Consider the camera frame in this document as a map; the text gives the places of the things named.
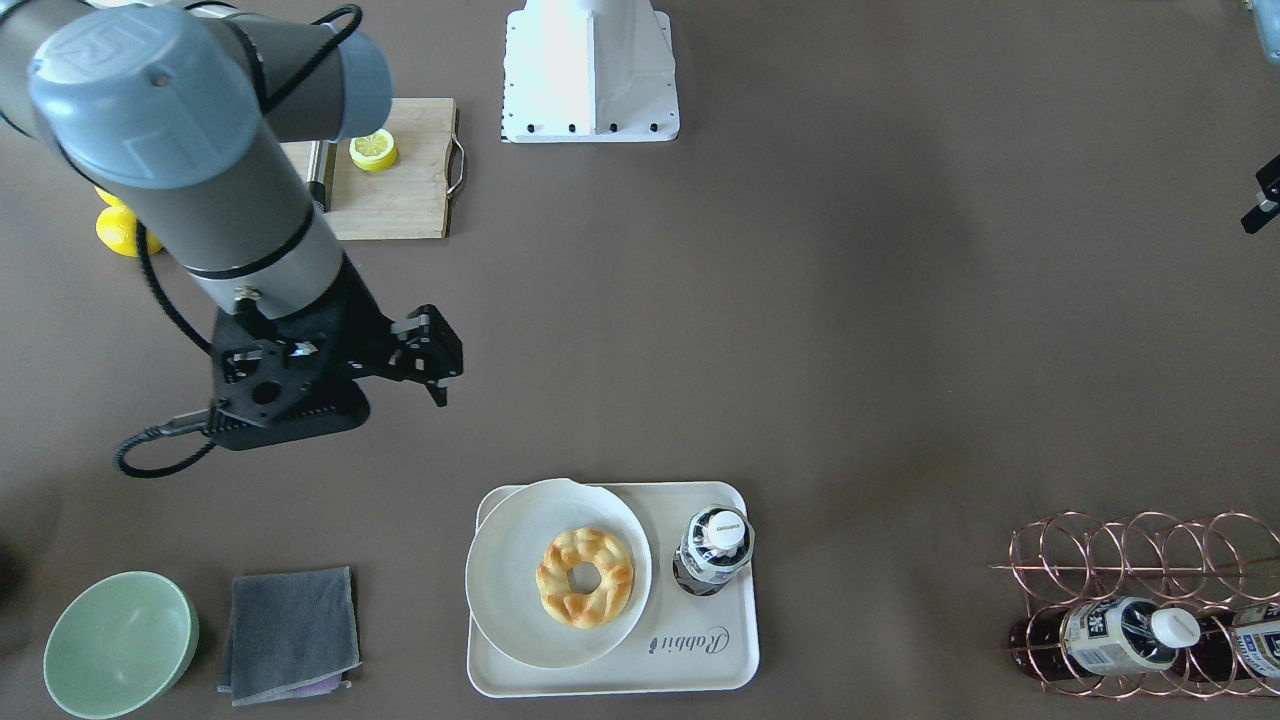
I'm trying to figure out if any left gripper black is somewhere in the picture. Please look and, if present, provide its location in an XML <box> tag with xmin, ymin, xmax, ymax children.
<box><xmin>1242</xmin><ymin>155</ymin><xmax>1280</xmax><ymax>234</ymax></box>

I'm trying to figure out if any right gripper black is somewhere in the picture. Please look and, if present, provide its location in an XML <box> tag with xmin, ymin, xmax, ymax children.
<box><xmin>207</xmin><ymin>258</ymin><xmax>465</xmax><ymax>451</ymax></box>

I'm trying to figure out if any tea bottle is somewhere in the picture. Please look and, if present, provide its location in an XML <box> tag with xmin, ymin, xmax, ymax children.
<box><xmin>1007</xmin><ymin>596</ymin><xmax>1202</xmax><ymax>683</ymax></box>
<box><xmin>672</xmin><ymin>505</ymin><xmax>755</xmax><ymax>597</ymax></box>
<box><xmin>1187</xmin><ymin>602</ymin><xmax>1279</xmax><ymax>683</ymax></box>

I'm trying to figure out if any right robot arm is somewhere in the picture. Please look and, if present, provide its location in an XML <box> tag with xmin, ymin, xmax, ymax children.
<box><xmin>3</xmin><ymin>1</ymin><xmax>463</xmax><ymax>450</ymax></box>

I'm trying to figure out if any white serving tray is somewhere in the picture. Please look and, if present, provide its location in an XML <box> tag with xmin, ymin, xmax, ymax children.
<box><xmin>467</xmin><ymin>480</ymin><xmax>760</xmax><ymax>698</ymax></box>

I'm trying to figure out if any bamboo cutting board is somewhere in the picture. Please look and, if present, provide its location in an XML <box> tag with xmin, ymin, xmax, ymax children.
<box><xmin>324</xmin><ymin>97</ymin><xmax>465</xmax><ymax>241</ymax></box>

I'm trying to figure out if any white round plate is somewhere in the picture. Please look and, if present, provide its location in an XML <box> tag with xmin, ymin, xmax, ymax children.
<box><xmin>465</xmin><ymin>478</ymin><xmax>653</xmax><ymax>669</ymax></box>

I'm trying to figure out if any half lemon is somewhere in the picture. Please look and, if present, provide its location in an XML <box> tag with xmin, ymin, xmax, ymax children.
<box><xmin>348</xmin><ymin>128</ymin><xmax>399</xmax><ymax>173</ymax></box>

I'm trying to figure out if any steel muddler black tip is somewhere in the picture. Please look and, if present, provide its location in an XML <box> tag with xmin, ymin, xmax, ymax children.
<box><xmin>305</xmin><ymin>140</ymin><xmax>337</xmax><ymax>213</ymax></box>

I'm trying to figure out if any grey folded cloth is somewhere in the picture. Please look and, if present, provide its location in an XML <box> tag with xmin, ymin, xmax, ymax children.
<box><xmin>218</xmin><ymin>565</ymin><xmax>362</xmax><ymax>706</ymax></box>

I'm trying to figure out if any yellow lemon near board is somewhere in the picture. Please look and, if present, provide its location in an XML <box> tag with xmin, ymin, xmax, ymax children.
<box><xmin>95</xmin><ymin>205</ymin><xmax>164</xmax><ymax>258</ymax></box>

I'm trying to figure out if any yellow lemon far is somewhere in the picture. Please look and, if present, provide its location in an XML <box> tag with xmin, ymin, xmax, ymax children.
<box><xmin>93</xmin><ymin>186</ymin><xmax>124</xmax><ymax>208</ymax></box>

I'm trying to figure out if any green bowl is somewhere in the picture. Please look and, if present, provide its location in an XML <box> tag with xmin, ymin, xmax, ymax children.
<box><xmin>44</xmin><ymin>571</ymin><xmax>200</xmax><ymax>719</ymax></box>

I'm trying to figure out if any braided ring donut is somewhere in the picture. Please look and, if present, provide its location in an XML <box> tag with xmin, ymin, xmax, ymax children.
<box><xmin>535</xmin><ymin>527</ymin><xmax>635</xmax><ymax>630</ymax></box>

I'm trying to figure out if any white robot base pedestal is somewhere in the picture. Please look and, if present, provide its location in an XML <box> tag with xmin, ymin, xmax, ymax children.
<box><xmin>500</xmin><ymin>1</ymin><xmax>681</xmax><ymax>143</ymax></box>

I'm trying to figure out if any copper wire bottle rack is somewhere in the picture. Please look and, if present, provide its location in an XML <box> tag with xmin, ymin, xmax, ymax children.
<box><xmin>1001</xmin><ymin>510</ymin><xmax>1277</xmax><ymax>700</ymax></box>

